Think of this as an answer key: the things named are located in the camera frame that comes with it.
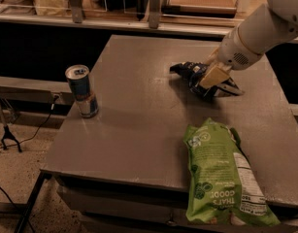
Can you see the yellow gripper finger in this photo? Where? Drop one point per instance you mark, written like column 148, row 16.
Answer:
column 212, row 58
column 217, row 73

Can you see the blue chip bag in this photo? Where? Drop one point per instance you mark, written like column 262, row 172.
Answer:
column 194, row 72

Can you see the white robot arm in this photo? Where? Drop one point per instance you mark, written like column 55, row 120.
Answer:
column 271, row 24

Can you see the green chip bag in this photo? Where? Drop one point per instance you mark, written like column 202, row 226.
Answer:
column 223, row 190

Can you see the redbull can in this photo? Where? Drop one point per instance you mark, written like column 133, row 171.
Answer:
column 79, row 82

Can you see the wooden board on shelf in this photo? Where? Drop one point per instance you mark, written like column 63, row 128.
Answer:
column 199, row 8

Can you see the black table leg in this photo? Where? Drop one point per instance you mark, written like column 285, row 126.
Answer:
column 27, row 209

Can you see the black tripod stand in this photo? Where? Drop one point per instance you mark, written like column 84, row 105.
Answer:
column 8, row 135

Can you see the metal shelf post middle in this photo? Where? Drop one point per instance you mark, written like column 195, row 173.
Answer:
column 154, row 13

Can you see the metal shelf post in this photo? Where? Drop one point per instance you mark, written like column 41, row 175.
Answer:
column 77, row 10
column 154, row 13

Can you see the metal shelf post left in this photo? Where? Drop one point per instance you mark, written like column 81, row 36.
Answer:
column 77, row 10

